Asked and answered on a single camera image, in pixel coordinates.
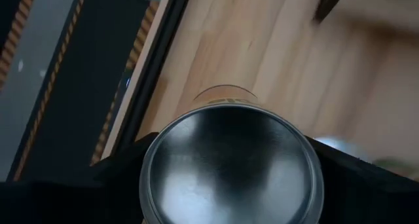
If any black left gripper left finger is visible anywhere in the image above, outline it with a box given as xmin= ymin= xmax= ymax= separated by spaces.
xmin=0 ymin=132 xmax=160 ymax=224

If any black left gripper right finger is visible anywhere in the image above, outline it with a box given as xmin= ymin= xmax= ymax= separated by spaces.
xmin=306 ymin=136 xmax=419 ymax=224

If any orange-labelled tin can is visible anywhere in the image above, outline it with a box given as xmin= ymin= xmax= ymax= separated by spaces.
xmin=138 ymin=84 xmax=325 ymax=224

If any black mat with hazard stripes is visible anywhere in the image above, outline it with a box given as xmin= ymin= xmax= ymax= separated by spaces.
xmin=12 ymin=0 xmax=161 ymax=183
xmin=0 ymin=0 xmax=37 ymax=91

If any black aluminium table frame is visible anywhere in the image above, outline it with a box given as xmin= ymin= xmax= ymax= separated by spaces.
xmin=109 ymin=0 xmax=194 ymax=161

